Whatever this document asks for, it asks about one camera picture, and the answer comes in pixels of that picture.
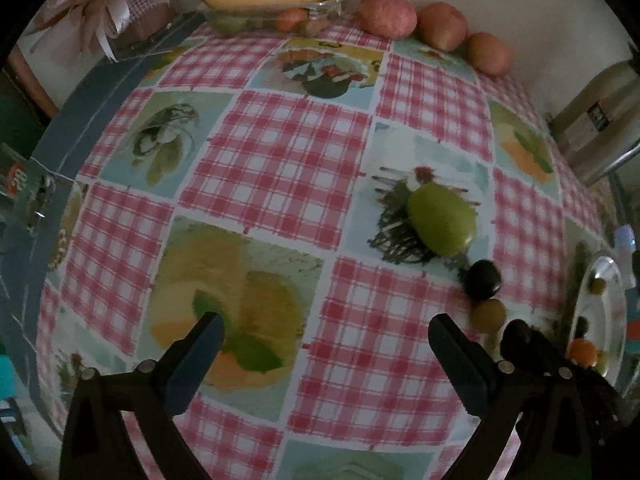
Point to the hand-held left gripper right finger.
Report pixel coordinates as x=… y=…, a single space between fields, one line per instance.
x=460 y=365

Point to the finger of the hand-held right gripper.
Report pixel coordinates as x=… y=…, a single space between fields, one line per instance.
x=522 y=340

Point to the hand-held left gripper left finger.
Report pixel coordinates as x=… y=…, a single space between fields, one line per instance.
x=200 y=355

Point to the orange with stem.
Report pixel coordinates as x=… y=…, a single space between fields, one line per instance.
x=582 y=352

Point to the round steel plate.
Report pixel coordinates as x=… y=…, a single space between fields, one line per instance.
x=607 y=310

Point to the small green round fruit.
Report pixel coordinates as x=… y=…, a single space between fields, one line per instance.
x=598 y=285

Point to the green mango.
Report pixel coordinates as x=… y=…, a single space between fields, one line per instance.
x=440 y=220

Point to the small yellow-green fruit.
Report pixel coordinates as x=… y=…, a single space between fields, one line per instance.
x=488 y=316

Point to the large dark plum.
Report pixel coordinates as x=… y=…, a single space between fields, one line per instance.
x=482 y=280

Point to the pink checkered tablecloth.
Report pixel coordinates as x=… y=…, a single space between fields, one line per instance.
x=300 y=160

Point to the stainless steel thermos jug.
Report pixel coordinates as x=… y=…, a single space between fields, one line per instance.
x=595 y=125

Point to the green printed box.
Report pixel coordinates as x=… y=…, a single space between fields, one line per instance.
x=20 y=180

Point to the red apple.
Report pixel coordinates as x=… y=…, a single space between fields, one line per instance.
x=490 y=54
x=442 y=25
x=387 y=15

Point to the green fruit in bowl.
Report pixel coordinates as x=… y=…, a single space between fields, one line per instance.
x=229 y=23

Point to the orange fruit in bowl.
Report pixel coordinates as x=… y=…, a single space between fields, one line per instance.
x=290 y=19

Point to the glass bowl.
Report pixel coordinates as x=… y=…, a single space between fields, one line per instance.
x=322 y=12

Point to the pink flower bouquet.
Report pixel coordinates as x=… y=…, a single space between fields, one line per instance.
x=100 y=0

